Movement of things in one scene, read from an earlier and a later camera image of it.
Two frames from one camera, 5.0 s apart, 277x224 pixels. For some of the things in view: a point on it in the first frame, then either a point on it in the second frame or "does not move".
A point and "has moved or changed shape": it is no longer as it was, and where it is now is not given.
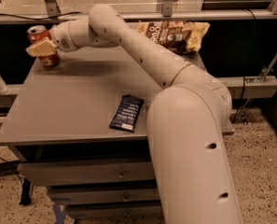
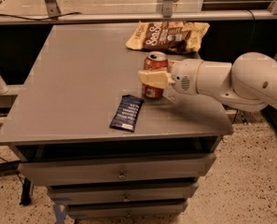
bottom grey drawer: (117, 209) does not move
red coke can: (37, 33) has moved or changed shape
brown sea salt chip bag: (182, 36) does not move
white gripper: (60, 37) -> (185, 74)
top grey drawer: (48, 173) does not move
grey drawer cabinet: (80, 128) does not move
